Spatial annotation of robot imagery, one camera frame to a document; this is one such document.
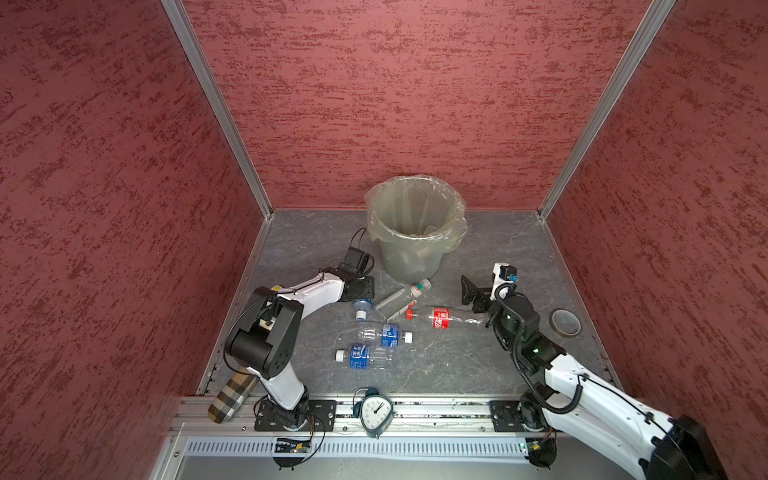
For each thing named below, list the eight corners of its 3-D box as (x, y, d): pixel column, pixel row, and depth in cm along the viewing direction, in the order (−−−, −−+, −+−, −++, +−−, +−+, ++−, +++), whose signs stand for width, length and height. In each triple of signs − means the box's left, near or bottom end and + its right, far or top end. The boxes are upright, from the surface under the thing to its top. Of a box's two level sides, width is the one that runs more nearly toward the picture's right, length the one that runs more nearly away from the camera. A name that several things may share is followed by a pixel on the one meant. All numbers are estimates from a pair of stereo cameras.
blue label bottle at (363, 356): (337, 371, 83) (334, 364, 78) (339, 350, 87) (336, 343, 82) (393, 371, 83) (393, 364, 78) (393, 351, 87) (393, 343, 82)
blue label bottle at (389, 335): (359, 349, 87) (357, 342, 82) (360, 330, 90) (359, 323, 86) (411, 349, 87) (412, 342, 82) (411, 331, 90) (412, 323, 86)
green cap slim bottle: (381, 319, 92) (381, 314, 90) (375, 309, 95) (374, 304, 92) (431, 290, 99) (432, 285, 97) (424, 281, 102) (425, 276, 99)
